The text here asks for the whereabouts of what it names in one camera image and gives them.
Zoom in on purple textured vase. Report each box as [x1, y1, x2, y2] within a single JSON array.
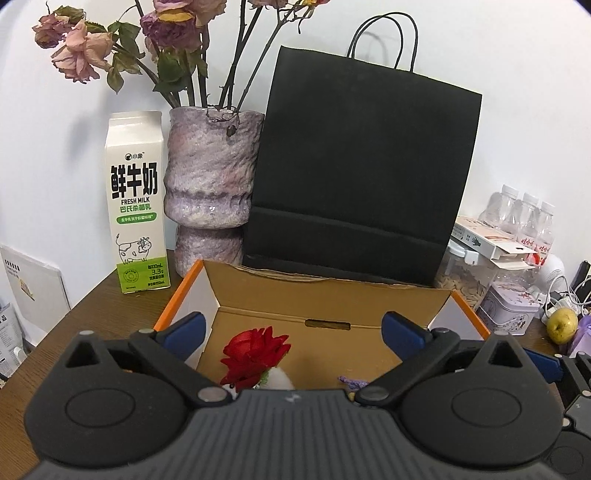
[[164, 106, 266, 278]]

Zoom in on dried rose bouquet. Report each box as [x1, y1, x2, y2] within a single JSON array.
[[32, 0, 331, 114]]

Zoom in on pale tin box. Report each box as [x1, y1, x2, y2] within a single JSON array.
[[477, 281, 541, 334]]

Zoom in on red cardboard box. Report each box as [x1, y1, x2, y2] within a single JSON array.
[[154, 259, 491, 398]]

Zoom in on blue white paper packets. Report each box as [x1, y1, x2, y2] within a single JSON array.
[[0, 302, 25, 380]]

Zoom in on white flat panel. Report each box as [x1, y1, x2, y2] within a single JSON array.
[[0, 244, 73, 334]]

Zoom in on flat white box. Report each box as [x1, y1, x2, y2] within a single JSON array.
[[450, 216, 539, 271]]

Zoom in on purple gift bag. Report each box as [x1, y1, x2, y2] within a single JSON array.
[[570, 314, 591, 357]]

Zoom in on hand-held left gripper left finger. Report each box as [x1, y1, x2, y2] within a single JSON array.
[[65, 311, 232, 409]]

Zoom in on small white fan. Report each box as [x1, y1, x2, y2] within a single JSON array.
[[538, 254, 571, 297]]

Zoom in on green apple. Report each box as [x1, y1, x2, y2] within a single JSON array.
[[547, 308, 579, 345]]

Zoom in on red artificial rose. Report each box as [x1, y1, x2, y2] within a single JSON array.
[[219, 327, 293, 391]]

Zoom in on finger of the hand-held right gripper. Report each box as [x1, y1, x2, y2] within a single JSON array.
[[560, 400, 591, 435], [524, 348, 591, 401]]

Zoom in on white green milk carton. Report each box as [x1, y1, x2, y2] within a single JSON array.
[[104, 111, 172, 294]]

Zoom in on clear container of nuts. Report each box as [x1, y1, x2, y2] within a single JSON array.
[[434, 244, 500, 315]]

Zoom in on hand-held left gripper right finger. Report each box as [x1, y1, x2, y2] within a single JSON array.
[[355, 311, 528, 409]]

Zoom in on black power adapter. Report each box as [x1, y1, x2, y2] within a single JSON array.
[[573, 261, 591, 302]]

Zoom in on black paper bag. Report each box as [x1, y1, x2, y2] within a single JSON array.
[[242, 13, 484, 287]]

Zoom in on white cable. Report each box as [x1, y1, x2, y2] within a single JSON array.
[[539, 285, 588, 320]]

